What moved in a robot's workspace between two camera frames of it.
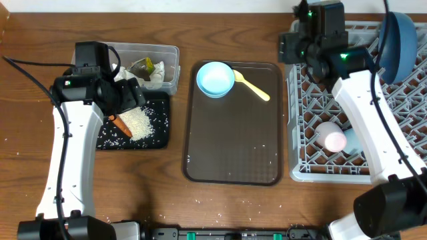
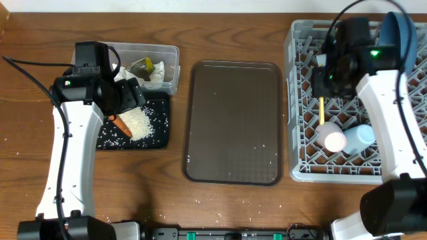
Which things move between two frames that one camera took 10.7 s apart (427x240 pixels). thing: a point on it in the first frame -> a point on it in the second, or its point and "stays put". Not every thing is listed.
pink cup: x=330 y=136 stays put
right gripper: x=287 y=48 -> x=320 y=83
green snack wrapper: x=143 y=68 stays put
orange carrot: x=117 y=121 stays put
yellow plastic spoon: x=238 y=76 -> x=321 y=109
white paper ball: x=157 y=78 stays put
